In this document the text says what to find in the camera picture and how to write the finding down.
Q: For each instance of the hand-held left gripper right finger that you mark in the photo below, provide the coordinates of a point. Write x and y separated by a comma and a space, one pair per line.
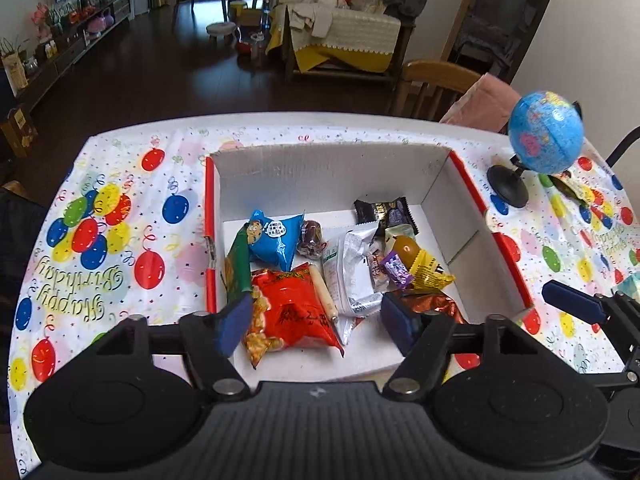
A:
400, 320

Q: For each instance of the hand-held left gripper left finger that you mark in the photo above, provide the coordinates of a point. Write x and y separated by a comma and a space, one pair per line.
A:
235, 322

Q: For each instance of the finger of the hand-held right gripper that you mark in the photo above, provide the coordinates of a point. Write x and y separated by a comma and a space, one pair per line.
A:
620, 379
570, 300

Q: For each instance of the red-brown foil packet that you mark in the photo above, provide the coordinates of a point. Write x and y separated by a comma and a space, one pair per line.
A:
435, 302

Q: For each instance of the purple candy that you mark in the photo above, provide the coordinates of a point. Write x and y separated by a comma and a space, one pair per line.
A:
395, 266

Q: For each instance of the yellow candy packet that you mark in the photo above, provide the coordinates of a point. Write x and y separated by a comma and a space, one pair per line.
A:
425, 265

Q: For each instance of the red snack packet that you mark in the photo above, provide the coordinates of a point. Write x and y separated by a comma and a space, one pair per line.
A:
295, 315

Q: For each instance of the silver foil packet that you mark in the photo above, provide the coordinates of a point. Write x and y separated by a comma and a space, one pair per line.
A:
350, 280

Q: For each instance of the sausage stick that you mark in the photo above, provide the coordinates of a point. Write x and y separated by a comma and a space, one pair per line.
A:
322, 292

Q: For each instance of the blue cookie packet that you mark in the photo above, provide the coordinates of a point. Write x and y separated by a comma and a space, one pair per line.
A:
277, 245

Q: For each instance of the black snack packet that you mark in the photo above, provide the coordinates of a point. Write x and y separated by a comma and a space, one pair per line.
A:
385, 210

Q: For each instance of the brown candy clear wrapper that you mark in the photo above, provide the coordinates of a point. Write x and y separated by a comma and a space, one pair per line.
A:
311, 240

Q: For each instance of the white cardboard box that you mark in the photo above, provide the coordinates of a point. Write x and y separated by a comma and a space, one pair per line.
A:
325, 170

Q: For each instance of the dark green snack packet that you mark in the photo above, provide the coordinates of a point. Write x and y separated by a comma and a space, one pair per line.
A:
567, 187

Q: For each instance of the balloon print tablecloth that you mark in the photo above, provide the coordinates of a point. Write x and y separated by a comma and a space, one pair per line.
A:
125, 260

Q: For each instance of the blue desk globe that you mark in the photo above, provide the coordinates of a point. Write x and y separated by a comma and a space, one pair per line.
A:
545, 130

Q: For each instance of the pink cloth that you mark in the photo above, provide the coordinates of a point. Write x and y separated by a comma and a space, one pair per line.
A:
487, 102

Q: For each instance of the wooden chair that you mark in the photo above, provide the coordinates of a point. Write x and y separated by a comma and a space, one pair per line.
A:
435, 75

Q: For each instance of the sofa with cream cover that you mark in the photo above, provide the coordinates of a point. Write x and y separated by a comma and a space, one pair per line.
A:
360, 35

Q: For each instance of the small round stool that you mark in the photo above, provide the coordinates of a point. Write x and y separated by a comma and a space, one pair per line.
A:
221, 29

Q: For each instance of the tv cabinet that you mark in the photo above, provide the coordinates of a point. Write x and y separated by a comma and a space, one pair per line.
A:
65, 55

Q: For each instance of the brown paper bag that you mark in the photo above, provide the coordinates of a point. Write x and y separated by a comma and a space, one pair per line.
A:
15, 72

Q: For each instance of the pink flower bouquet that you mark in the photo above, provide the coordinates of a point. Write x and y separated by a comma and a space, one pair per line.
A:
40, 15

